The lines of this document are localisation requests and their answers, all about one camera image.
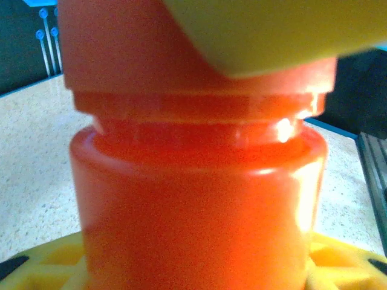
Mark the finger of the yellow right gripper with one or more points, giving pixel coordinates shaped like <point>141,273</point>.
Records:
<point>278,33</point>

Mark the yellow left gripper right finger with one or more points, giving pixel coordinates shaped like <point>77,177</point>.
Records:
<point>347,269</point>

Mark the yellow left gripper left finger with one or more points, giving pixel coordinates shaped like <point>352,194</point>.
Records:
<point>39,272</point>

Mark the orange bottle cap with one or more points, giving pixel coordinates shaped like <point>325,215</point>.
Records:
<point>127,54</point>

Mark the orange pill bottle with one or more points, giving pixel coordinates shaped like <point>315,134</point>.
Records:
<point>196,211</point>

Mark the aluminium front rail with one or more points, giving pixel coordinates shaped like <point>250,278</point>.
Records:
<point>375,169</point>

